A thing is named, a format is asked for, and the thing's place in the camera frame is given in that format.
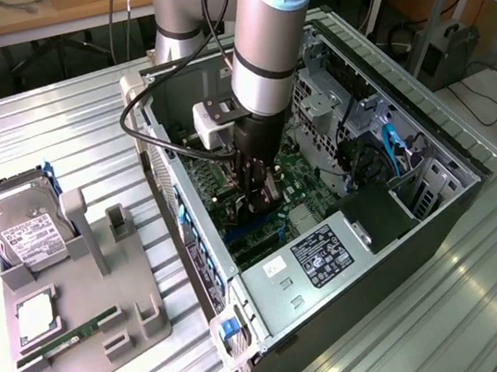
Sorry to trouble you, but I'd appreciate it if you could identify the green motherboard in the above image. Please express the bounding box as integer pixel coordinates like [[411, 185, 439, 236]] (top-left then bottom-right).
[[175, 116, 357, 277]]

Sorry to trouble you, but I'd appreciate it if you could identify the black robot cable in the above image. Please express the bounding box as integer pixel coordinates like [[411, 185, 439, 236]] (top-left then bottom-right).
[[102, 0, 257, 175]]

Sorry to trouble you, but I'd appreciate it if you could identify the grey parts rack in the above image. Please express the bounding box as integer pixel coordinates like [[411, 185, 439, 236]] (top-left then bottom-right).
[[0, 177, 180, 372]]

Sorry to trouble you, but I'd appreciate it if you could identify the silver CPU chip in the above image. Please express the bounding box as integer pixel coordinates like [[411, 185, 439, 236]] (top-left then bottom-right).
[[14, 291, 63, 346]]

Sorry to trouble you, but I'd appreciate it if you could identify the grey power supply unit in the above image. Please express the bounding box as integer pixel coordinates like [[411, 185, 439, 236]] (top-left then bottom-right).
[[230, 205, 387, 342]]

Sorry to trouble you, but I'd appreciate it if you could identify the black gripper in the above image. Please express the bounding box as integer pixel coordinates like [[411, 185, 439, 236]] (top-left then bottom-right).
[[228, 107, 295, 171]]

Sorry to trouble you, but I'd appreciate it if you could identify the grey box device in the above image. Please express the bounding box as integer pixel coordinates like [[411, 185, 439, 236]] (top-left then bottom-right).
[[412, 20, 488, 94]]

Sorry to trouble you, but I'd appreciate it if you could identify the blue expansion slot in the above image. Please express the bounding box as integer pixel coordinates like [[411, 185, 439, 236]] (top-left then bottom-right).
[[223, 223, 259, 247]]

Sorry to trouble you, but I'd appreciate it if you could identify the black expansion slot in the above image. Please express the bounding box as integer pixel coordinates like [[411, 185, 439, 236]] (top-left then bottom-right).
[[231, 232, 284, 265]]

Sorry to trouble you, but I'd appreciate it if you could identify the hard disk with blue caddy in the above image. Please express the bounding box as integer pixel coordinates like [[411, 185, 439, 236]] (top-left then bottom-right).
[[0, 159, 80, 277]]

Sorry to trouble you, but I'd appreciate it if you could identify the silver disk bay cage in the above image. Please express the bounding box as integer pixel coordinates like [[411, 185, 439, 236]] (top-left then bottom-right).
[[291, 56, 390, 151]]

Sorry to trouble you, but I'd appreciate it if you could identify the black open PC case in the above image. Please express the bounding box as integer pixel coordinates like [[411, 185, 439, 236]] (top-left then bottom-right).
[[112, 0, 497, 372]]

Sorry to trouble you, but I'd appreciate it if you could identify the green RAM stick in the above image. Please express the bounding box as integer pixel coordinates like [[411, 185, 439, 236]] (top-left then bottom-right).
[[11, 307, 125, 367]]

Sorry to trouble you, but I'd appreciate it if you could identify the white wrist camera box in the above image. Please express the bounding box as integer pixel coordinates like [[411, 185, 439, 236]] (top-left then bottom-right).
[[191, 96, 252, 151]]

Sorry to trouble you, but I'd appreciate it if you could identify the blue disk wire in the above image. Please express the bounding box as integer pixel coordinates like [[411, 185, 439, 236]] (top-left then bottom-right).
[[379, 119, 417, 181]]

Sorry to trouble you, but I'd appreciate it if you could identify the wooden desk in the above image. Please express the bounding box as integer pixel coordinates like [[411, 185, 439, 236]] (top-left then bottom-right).
[[0, 0, 497, 104]]

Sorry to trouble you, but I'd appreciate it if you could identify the silver chipset heatsink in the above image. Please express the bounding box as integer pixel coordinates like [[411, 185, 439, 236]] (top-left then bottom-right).
[[289, 207, 322, 230]]

